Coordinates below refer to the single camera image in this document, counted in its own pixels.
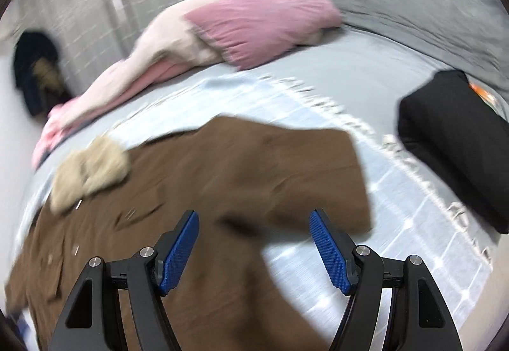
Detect dark hanging clothes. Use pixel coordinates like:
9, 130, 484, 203
13, 30, 76, 117

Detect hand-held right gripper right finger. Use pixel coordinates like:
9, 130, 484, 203
309, 210, 464, 351

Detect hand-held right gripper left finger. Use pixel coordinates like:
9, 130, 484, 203
48, 210, 200, 351

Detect black folded clothes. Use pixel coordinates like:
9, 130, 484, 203
398, 70, 509, 234

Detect brown coat with fur collar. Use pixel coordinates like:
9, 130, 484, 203
4, 116, 374, 351

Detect orange packet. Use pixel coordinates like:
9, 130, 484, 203
469, 83, 502, 113

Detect pink pillow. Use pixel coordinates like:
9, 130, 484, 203
184, 0, 345, 71

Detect light blue checkered blanket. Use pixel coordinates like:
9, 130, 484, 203
24, 71, 496, 351

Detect grey bed sheet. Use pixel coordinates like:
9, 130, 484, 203
20, 23, 509, 193

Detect pink blanket pile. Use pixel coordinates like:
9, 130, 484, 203
48, 0, 323, 125

